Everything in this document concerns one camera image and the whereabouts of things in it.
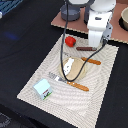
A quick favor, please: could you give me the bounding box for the red tomato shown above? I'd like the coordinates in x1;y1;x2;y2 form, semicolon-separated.
65;36;76;47

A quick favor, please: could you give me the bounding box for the brown sausage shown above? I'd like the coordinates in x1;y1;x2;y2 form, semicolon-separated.
76;47;97;51

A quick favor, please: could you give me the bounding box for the knife with orange handle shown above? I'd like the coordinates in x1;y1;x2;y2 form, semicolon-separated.
60;50;102;66

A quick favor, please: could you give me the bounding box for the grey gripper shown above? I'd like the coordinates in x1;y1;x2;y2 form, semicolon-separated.
103;23;113;41

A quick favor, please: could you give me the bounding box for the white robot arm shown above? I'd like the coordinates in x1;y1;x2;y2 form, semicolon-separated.
65;0;116;47

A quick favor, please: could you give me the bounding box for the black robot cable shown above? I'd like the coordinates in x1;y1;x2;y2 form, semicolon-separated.
59;0;108;83

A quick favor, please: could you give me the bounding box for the small grey pot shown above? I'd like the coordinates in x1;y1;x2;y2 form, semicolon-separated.
60;5;80;21

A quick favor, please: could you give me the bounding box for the beige bowl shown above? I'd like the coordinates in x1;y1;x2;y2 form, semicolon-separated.
121;7;128;31

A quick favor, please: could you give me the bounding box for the blue basket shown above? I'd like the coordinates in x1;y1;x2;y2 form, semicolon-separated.
0;0;23;15

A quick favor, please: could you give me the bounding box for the fork with orange handle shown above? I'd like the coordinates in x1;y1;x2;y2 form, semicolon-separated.
49;72;89;91

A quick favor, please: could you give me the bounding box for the brown stove board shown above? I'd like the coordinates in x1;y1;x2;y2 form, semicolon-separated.
50;0;128;45

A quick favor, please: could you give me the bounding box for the light blue milk carton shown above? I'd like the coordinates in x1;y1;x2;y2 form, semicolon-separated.
33;79;52;100

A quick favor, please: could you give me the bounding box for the large grey pot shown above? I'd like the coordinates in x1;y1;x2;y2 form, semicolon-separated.
84;6;90;25

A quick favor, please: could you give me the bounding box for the round tan plate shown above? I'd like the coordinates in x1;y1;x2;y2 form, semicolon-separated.
59;62;86;80

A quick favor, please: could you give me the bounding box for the beige woven placemat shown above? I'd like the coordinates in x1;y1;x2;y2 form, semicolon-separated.
17;38;118;128

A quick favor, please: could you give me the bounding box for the small white salt shaker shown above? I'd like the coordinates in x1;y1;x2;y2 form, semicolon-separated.
63;58;74;75

